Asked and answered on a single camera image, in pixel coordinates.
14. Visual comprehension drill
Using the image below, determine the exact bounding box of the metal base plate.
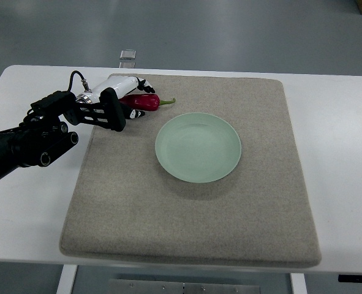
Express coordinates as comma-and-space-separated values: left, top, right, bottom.
107, 279, 261, 294

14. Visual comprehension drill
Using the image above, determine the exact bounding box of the light green plate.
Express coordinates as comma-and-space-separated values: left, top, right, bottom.
155, 112, 242, 184

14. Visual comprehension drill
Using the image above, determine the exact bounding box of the clear plastic clip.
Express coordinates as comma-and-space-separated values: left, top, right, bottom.
119, 49, 137, 69

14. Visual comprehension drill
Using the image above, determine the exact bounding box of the beige felt mat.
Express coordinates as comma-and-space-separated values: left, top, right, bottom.
59, 75, 322, 268

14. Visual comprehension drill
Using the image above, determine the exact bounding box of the white table leg left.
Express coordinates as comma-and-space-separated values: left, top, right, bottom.
56, 265, 78, 294

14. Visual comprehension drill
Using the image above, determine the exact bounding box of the red pepper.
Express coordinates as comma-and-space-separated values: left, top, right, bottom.
119, 94, 176, 111

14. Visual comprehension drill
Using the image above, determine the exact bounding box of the white table leg right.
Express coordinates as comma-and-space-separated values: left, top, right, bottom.
290, 273, 307, 294

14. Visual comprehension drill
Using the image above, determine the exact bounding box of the black table control panel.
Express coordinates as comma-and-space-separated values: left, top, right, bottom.
337, 274, 362, 284

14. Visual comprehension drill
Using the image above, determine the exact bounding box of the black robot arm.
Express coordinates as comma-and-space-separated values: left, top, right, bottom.
0, 77, 131, 179

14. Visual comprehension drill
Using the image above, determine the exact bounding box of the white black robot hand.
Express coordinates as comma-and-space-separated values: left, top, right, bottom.
77, 75, 155, 119

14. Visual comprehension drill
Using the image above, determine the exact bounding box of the white table leg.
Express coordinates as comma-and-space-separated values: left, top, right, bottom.
56, 265, 78, 294
290, 273, 307, 294

